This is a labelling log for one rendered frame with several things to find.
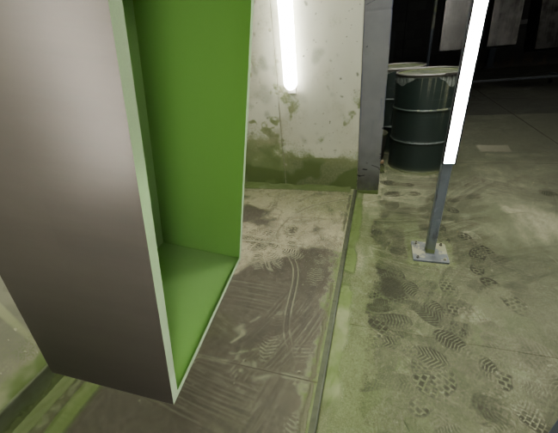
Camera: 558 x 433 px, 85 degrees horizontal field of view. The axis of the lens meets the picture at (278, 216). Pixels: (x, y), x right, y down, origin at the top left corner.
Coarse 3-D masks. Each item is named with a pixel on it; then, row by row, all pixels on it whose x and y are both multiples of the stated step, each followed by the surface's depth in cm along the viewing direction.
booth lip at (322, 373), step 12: (348, 216) 229; (348, 228) 216; (348, 240) 207; (336, 288) 166; (336, 300) 159; (336, 312) 155; (324, 348) 135; (324, 360) 130; (324, 372) 126; (324, 384) 124; (312, 408) 114; (312, 420) 110; (312, 432) 107
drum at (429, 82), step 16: (400, 80) 270; (416, 80) 256; (432, 80) 250; (448, 80) 249; (400, 96) 274; (416, 96) 261; (432, 96) 256; (448, 96) 256; (400, 112) 279; (416, 112) 266; (432, 112) 261; (448, 112) 263; (400, 128) 285; (416, 128) 273; (432, 128) 269; (400, 144) 291; (416, 144) 279; (432, 144) 275; (400, 160) 297; (416, 160) 286; (432, 160) 284
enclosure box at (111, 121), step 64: (0, 0) 34; (64, 0) 33; (128, 0) 83; (192, 0) 82; (0, 64) 38; (64, 64) 36; (128, 64) 37; (192, 64) 91; (0, 128) 43; (64, 128) 41; (128, 128) 39; (192, 128) 102; (0, 192) 50; (64, 192) 47; (128, 192) 45; (192, 192) 115; (0, 256) 59; (64, 256) 55; (128, 256) 52; (192, 256) 126; (64, 320) 67; (128, 320) 62; (192, 320) 100; (128, 384) 77
